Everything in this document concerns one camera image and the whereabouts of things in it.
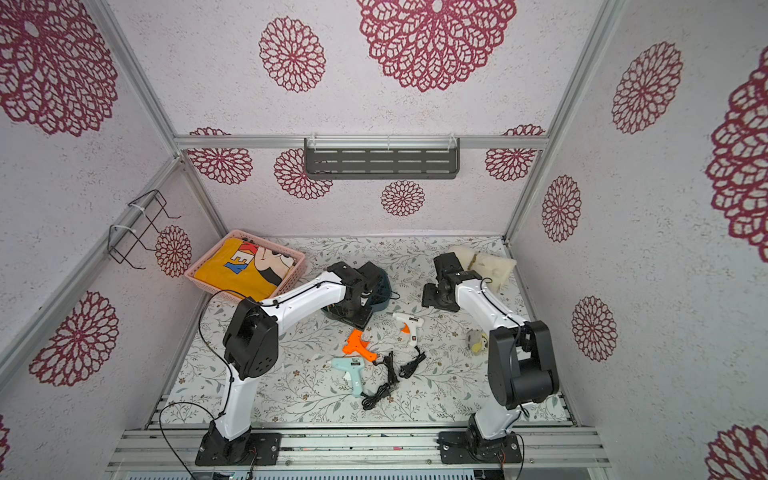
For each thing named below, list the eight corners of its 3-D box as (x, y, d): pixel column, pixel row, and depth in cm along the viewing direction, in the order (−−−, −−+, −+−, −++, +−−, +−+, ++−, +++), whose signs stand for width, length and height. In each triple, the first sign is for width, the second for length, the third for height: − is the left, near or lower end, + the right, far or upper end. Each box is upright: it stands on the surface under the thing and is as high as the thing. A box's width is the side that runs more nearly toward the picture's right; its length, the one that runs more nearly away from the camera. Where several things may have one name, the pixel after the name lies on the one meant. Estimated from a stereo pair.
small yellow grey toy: (465, 353, 92) (469, 345, 88) (466, 337, 96) (470, 328, 91) (482, 356, 92) (487, 348, 87) (482, 340, 95) (487, 331, 91)
